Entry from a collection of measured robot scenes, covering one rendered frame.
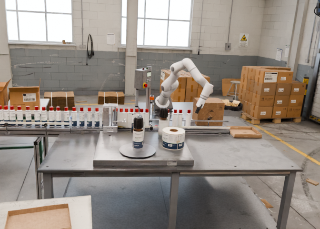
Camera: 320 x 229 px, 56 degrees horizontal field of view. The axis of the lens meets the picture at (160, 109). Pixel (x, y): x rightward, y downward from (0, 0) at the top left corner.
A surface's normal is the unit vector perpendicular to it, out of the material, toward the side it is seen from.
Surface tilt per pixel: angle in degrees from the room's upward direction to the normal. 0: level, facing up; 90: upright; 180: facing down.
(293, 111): 90
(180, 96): 92
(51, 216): 0
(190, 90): 88
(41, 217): 0
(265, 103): 93
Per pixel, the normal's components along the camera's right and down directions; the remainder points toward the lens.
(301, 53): -0.97, 0.01
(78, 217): 0.05, -0.96
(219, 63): 0.24, 0.27
